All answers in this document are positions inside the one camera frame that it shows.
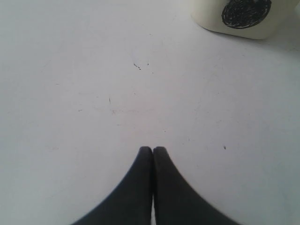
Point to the cream bin with circle mark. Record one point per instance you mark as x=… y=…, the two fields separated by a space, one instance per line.
x=253 y=19

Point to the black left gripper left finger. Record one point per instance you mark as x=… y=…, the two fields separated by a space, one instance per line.
x=130 y=203

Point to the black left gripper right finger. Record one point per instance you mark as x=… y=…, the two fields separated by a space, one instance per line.
x=175 y=201

